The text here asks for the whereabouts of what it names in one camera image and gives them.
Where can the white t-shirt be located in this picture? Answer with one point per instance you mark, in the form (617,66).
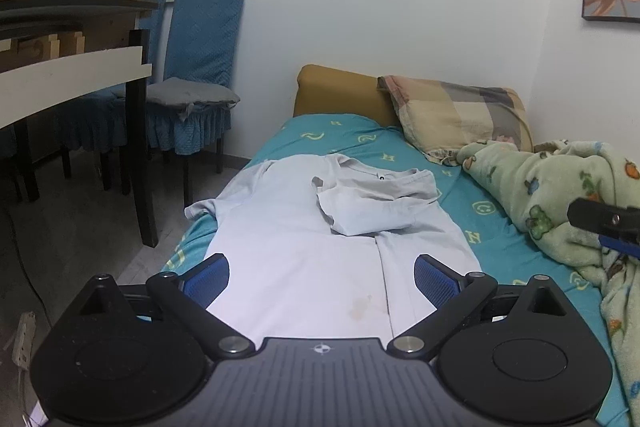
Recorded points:
(280,232)

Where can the white power strip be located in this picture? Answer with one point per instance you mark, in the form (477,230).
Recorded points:
(22,339)

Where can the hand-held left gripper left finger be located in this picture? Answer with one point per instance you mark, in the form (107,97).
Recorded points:
(207,281)

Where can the plaid pillow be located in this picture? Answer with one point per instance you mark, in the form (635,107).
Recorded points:
(460,112)

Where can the blue covered chair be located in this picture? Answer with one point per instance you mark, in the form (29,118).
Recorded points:
(205,32)
(100,119)

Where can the green printed blanket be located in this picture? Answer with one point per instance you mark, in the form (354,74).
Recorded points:
(550,187)

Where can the dark wooden table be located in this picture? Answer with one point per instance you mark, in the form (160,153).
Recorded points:
(65,67)

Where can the bed with teal sheet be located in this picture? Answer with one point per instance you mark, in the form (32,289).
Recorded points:
(500,234)

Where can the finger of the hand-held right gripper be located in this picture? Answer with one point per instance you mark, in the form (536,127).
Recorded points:
(605,217)

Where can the brown cushion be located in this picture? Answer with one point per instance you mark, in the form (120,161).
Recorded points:
(330,92)

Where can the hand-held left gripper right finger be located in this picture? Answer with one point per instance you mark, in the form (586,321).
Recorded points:
(436,281)

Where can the grey seat cushion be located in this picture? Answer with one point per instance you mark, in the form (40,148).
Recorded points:
(190,92)

